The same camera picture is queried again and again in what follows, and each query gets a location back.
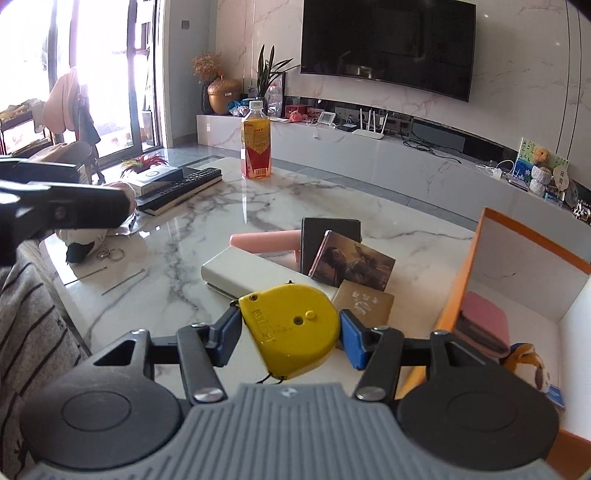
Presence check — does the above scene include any yellow tape measure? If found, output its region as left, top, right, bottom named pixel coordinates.
left=238, top=283, right=341, bottom=380

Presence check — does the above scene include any green potted plant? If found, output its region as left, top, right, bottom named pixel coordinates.
left=256, top=45, right=298, bottom=104

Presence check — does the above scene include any black square box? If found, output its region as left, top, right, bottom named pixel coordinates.
left=299, top=217, right=363, bottom=275

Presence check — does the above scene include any white wifi router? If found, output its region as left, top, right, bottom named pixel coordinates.
left=353, top=109, right=389, bottom=140

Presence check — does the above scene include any black remote keyboard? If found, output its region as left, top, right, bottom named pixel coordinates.
left=137, top=167, right=222, bottom=210

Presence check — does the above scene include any illustrated card box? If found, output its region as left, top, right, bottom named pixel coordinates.
left=308, top=230, right=396, bottom=291

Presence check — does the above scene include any pink case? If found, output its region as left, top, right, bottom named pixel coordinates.
left=454, top=291, right=510, bottom=358

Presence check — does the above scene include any black wall television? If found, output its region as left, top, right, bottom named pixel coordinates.
left=301, top=0, right=477, bottom=102

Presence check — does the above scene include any plush toy keychain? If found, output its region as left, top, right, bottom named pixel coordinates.
left=500, top=343, right=550, bottom=394

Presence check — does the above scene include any gold square box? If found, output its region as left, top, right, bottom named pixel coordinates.
left=332, top=280, right=394, bottom=328

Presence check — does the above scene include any orange cardboard box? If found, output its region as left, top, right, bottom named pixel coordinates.
left=397, top=209, right=590, bottom=479

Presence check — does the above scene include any striped grey cloth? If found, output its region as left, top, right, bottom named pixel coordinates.
left=1, top=240, right=87, bottom=479

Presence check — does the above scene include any bronze round vase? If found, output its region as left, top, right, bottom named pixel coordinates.
left=207, top=77, right=242, bottom=115

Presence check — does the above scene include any red artificial flower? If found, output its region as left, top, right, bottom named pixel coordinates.
left=121, top=154, right=168, bottom=177

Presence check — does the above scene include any orange drink bottle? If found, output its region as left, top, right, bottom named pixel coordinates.
left=240, top=100, right=271, bottom=179

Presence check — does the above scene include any white rectangular box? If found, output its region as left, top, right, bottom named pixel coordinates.
left=200, top=246, right=337, bottom=299

